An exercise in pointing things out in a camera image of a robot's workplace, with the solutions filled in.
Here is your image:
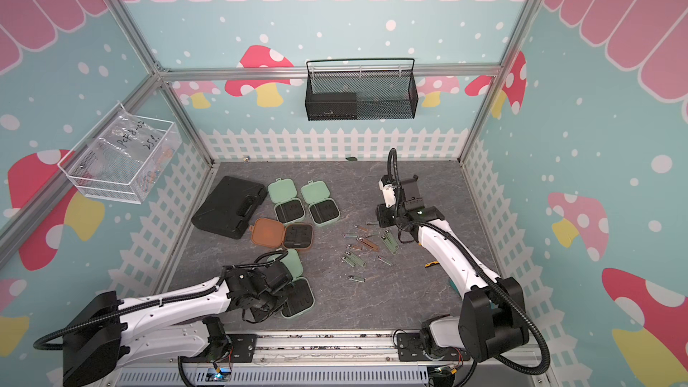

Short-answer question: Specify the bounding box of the large green nail clipper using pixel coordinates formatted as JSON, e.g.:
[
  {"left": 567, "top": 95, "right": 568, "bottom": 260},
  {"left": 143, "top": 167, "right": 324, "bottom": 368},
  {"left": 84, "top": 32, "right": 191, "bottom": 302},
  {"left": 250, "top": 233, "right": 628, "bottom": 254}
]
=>
[{"left": 381, "top": 230, "right": 399, "bottom": 254}]

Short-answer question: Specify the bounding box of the green clipper case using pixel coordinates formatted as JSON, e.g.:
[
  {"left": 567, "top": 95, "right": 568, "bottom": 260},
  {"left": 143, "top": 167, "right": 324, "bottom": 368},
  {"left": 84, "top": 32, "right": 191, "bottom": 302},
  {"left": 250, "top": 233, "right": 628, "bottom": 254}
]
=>
[
  {"left": 267, "top": 178, "right": 306, "bottom": 225},
  {"left": 300, "top": 180, "right": 340, "bottom": 227},
  {"left": 281, "top": 249, "right": 315, "bottom": 319}
]

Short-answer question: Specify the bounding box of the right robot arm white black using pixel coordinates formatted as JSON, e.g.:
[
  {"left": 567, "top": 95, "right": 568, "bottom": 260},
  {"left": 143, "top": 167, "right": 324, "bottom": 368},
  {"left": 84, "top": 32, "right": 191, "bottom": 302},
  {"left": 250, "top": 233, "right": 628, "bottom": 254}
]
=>
[{"left": 376, "top": 171, "right": 551, "bottom": 376}]

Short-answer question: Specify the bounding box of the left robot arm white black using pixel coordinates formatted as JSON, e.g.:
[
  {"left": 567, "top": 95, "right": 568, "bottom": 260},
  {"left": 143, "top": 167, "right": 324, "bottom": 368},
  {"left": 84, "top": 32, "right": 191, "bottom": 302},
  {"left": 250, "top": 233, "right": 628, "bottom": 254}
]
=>
[{"left": 33, "top": 258, "right": 294, "bottom": 386}]

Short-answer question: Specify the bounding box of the large brown nail clipper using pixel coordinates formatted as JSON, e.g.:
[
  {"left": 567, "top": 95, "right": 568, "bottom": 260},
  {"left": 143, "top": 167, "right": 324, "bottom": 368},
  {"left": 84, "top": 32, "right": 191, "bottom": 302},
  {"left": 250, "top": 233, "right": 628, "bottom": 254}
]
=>
[{"left": 357, "top": 236, "right": 379, "bottom": 252}]

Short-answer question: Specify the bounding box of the brown clipper case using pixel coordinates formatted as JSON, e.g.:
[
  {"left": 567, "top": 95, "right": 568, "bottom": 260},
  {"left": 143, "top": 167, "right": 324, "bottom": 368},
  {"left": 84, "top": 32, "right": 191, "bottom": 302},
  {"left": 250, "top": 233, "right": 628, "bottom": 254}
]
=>
[{"left": 249, "top": 218, "right": 314, "bottom": 252}]

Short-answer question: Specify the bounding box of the lone nail clipper near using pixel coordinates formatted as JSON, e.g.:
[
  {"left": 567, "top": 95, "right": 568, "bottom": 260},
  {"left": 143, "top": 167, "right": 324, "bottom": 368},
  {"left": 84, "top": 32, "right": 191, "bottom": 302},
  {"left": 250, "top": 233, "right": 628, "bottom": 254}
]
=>
[{"left": 348, "top": 275, "right": 366, "bottom": 283}]

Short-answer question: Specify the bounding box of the black plastic tool case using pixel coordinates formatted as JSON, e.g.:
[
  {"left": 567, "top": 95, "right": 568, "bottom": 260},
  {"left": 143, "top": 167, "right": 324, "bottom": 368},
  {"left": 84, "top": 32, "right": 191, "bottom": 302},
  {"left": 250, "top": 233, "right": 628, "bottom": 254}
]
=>
[{"left": 192, "top": 177, "right": 267, "bottom": 239}]

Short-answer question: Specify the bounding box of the black box in basket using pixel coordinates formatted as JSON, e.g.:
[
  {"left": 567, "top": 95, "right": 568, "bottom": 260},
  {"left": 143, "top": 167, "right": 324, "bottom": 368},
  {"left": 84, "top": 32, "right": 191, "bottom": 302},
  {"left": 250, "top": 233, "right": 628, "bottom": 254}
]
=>
[{"left": 306, "top": 92, "right": 358, "bottom": 121}]

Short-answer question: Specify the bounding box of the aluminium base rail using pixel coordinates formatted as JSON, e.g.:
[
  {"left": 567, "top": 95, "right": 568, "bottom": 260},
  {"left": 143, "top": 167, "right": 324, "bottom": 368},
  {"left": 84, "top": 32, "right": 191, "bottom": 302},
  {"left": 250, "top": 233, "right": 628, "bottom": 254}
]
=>
[{"left": 106, "top": 330, "right": 549, "bottom": 369}]

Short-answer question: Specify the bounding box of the black wire mesh basket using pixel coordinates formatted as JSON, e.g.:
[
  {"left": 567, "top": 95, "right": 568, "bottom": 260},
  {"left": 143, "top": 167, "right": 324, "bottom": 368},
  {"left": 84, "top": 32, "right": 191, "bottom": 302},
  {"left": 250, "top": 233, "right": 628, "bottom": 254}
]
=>
[{"left": 306, "top": 57, "right": 419, "bottom": 121}]

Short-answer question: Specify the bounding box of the clear acrylic wall bin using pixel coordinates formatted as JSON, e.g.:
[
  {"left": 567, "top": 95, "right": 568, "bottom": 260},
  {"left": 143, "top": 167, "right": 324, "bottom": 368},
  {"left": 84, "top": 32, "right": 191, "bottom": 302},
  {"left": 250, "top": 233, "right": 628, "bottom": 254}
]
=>
[{"left": 57, "top": 104, "right": 182, "bottom": 204}]

